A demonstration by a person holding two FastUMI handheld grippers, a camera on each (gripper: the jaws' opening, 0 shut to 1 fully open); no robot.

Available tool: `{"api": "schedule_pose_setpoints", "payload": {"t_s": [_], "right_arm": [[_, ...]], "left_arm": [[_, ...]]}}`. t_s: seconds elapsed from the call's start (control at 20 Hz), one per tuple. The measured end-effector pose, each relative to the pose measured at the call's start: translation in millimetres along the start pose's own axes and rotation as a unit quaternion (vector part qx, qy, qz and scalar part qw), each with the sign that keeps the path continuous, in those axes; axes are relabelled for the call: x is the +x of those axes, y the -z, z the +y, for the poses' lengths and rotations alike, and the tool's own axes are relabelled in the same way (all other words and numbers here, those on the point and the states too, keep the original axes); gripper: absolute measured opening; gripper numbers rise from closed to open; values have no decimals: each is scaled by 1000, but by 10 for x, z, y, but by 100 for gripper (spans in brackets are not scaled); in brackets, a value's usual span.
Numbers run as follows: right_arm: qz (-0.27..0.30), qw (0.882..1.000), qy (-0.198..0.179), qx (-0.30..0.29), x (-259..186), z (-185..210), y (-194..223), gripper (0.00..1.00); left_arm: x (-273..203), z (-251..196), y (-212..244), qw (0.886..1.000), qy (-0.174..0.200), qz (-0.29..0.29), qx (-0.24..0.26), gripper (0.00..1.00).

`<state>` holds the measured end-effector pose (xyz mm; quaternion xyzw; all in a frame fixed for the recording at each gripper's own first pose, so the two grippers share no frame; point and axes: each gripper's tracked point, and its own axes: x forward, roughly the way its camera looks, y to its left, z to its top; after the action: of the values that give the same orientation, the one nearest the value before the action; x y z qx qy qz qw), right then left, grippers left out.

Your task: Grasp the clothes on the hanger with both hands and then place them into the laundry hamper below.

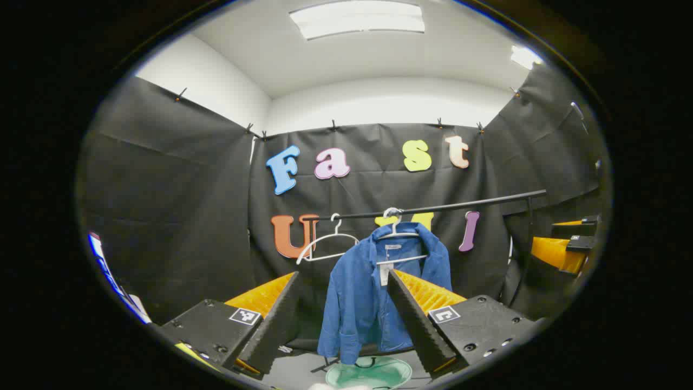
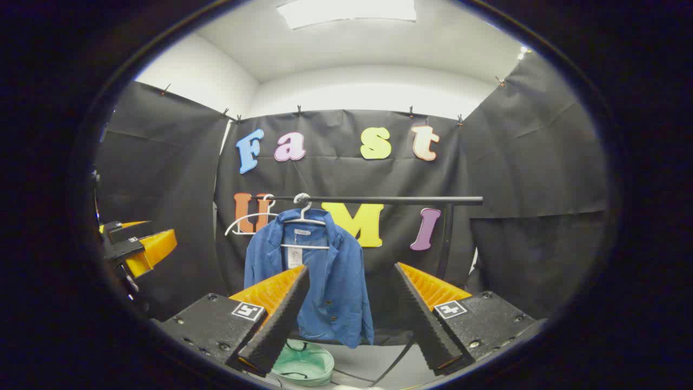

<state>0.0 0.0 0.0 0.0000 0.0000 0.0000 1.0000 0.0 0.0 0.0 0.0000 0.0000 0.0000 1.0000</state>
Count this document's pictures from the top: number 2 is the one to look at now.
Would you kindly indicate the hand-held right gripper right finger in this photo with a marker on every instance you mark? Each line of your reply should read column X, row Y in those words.
column 422, row 319

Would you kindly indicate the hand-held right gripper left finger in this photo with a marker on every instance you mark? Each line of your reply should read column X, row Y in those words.
column 287, row 314

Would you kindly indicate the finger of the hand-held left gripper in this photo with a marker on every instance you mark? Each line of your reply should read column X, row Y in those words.
column 154, row 249
column 120, row 232

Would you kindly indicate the green mesh laundry hamper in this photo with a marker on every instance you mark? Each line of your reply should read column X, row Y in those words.
column 308, row 363

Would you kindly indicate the blue jacket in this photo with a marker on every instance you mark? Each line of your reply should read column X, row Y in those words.
column 335, row 281

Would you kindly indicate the white clothes hanger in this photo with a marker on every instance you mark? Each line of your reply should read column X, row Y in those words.
column 305, row 210
column 254, row 215

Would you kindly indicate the black clothes rack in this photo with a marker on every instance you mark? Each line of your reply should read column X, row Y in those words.
column 390, row 200

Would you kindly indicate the black backdrop cloth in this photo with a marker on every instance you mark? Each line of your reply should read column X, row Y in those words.
column 514, row 162

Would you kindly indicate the row of black clips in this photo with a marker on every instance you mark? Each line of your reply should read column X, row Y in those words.
column 298, row 110

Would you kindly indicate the ceiling light panel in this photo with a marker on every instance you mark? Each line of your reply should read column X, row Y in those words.
column 346, row 12

